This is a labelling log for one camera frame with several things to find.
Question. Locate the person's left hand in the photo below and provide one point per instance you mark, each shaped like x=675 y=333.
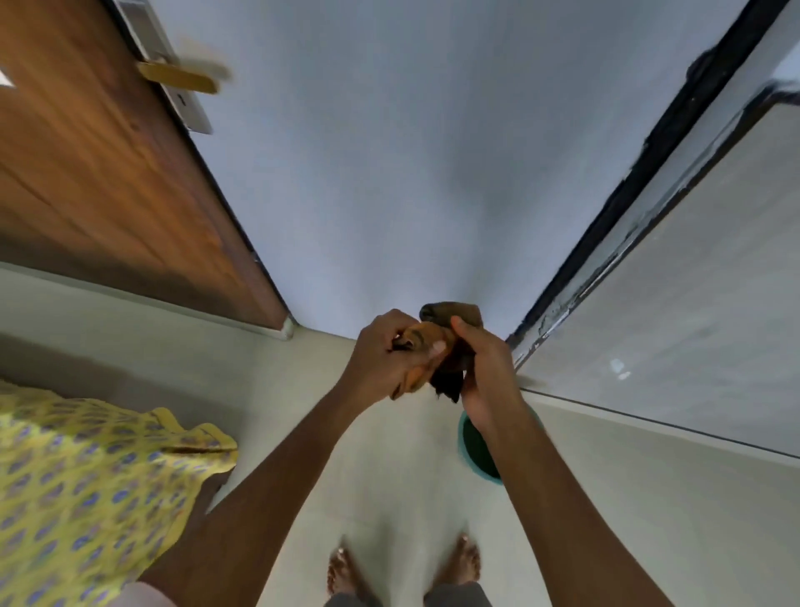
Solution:
x=375 y=359

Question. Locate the person's right hand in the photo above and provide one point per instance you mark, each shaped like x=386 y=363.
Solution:
x=490 y=381

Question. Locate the person's right thumb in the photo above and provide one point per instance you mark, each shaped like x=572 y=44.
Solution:
x=464 y=330

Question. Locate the person's left thumb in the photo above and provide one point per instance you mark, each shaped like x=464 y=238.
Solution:
x=431 y=349

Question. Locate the brown orange wet cloth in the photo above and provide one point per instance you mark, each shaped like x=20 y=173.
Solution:
x=459 y=369

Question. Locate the person's right forearm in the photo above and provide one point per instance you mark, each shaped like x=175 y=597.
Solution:
x=562 y=519

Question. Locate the person's left forearm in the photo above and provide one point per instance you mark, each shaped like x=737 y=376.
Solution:
x=262 y=494

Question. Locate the green plastic bucket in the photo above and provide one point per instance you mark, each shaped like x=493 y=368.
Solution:
x=476 y=450

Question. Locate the person's right foot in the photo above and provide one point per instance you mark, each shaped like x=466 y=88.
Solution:
x=461 y=560

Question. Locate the person's foot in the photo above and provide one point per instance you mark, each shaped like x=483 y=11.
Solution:
x=461 y=560
x=344 y=572

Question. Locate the person's left foot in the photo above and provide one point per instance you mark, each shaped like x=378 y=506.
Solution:
x=344 y=572

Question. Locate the grey trouser legs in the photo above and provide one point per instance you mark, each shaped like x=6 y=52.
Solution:
x=450 y=595

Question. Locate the silver door lock plate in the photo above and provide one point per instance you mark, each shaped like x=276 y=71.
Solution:
x=181 y=100

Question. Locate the brown wooden door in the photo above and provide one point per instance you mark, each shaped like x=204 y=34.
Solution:
x=112 y=187

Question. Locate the yellow patterned garment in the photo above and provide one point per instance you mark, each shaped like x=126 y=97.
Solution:
x=81 y=488

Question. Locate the black door frame strip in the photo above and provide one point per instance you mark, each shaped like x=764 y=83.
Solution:
x=625 y=181

